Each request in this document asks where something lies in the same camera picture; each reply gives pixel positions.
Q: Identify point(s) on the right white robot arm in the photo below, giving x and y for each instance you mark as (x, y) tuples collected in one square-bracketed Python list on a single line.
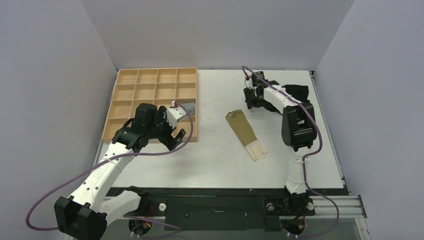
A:
[(297, 130)]

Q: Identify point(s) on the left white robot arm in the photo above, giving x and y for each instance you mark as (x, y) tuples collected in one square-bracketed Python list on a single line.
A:
[(84, 214)]

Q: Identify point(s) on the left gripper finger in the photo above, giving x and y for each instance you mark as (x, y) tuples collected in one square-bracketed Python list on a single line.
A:
[(180, 135), (171, 143)]

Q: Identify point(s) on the black underwear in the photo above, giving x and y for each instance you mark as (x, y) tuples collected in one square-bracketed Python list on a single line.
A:
[(298, 92)]

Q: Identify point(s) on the olive and cream underwear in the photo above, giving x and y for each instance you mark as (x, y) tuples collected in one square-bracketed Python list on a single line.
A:
[(244, 132)]

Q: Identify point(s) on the rolled striped grey underwear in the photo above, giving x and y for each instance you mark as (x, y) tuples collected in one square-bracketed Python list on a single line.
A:
[(190, 107)]

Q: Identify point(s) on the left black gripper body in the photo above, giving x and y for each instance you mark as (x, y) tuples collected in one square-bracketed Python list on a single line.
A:
[(161, 127)]

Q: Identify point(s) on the wooden compartment tray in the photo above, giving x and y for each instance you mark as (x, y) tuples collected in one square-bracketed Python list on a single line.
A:
[(157, 86)]

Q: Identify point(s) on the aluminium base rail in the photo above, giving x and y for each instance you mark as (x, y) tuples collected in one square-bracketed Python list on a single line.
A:
[(231, 209)]

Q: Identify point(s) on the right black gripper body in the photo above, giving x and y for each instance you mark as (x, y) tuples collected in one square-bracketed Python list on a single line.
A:
[(251, 91)]

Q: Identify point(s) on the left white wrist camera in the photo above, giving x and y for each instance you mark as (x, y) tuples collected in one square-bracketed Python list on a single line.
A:
[(175, 115)]

